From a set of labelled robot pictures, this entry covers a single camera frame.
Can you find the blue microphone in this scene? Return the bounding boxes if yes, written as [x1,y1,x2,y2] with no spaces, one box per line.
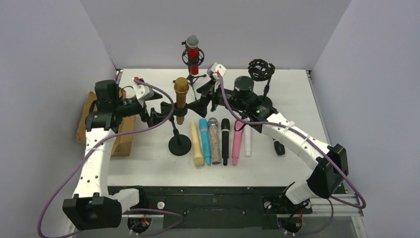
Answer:
[199,118,211,166]

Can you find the silver glitter microphone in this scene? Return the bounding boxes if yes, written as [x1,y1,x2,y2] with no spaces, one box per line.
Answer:
[208,118,221,165]

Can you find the gold microphone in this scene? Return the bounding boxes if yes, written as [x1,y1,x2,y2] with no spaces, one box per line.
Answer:
[174,77,189,110]

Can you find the black microphone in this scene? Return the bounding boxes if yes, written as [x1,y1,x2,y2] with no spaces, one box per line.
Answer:
[273,139,285,156]
[221,118,230,166]

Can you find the pink microphone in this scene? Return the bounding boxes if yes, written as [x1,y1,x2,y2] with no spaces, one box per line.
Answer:
[232,121,244,166]

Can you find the black tripod shock-mount stand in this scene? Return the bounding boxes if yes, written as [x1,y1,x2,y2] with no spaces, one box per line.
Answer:
[181,40,206,99]

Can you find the black clip microphone stand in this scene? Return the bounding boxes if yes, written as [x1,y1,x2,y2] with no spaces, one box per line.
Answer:
[160,102,192,156]

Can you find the brown cardboard box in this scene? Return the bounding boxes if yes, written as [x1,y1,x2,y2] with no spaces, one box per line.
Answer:
[76,91,135,157]

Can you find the white microphone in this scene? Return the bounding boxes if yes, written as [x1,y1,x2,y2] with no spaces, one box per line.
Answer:
[243,125,252,157]

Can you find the red glitter microphone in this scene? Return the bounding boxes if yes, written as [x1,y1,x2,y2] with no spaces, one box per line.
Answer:
[186,35,199,75]

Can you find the black round-base shock-mount stand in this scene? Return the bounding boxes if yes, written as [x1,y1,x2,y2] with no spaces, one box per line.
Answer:
[248,59,276,108]

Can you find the cream microphone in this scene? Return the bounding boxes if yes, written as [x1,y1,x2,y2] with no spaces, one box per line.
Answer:
[190,121,204,168]

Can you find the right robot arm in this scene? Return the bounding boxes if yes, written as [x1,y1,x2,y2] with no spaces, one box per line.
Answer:
[187,74,348,205]

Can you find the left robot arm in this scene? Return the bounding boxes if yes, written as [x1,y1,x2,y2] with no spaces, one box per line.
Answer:
[62,80,162,231]

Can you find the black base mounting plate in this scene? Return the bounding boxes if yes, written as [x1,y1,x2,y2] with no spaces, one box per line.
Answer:
[123,186,312,229]

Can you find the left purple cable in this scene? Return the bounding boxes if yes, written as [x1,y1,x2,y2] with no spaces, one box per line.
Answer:
[37,78,184,238]

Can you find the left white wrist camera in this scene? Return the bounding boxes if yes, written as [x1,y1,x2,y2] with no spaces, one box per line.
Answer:
[132,77,154,107]

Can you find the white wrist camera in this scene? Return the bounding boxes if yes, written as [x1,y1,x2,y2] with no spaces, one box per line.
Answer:
[207,62,227,92]
[132,77,154,107]

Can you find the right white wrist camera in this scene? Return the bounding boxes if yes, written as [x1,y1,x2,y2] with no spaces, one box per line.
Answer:
[207,62,227,92]

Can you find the aluminium frame rail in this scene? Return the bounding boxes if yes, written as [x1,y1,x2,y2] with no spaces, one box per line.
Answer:
[67,193,364,218]

